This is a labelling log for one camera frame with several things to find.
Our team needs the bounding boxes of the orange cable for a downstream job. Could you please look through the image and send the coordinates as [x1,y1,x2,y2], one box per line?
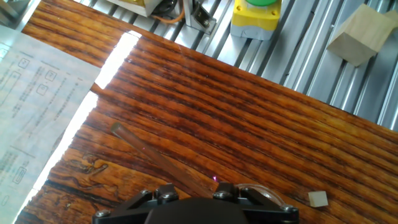
[152,9,186,25]

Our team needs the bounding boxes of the clear glass rod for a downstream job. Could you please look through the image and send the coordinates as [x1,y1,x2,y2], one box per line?
[111,121,214,198]

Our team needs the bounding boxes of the small flat wooden block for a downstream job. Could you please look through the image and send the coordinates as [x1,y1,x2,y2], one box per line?
[384,9,398,30]

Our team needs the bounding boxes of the brown wood grain board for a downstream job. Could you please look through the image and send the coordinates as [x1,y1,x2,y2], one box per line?
[14,0,398,224]

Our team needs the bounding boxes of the printed paper sheet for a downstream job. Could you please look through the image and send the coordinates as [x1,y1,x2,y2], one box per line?
[0,24,102,224]

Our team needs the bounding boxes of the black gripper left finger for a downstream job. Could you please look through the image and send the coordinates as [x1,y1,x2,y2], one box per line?
[92,182,180,224]

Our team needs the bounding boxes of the large wooden block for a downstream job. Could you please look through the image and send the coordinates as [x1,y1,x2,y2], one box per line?
[326,3,396,68]

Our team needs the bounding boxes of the white box golden bag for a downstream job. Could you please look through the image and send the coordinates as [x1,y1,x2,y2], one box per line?
[105,0,161,18]

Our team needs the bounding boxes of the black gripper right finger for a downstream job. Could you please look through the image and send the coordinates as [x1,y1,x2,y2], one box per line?
[213,182,300,223]

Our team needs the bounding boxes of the clear glass beaker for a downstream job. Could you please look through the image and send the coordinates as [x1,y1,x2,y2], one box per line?
[234,183,285,206]

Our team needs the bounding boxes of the small wooden cube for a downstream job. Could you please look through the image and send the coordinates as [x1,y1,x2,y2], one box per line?
[307,190,330,208]

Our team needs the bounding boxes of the yellow box green button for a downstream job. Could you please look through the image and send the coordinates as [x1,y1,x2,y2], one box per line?
[230,0,282,41]

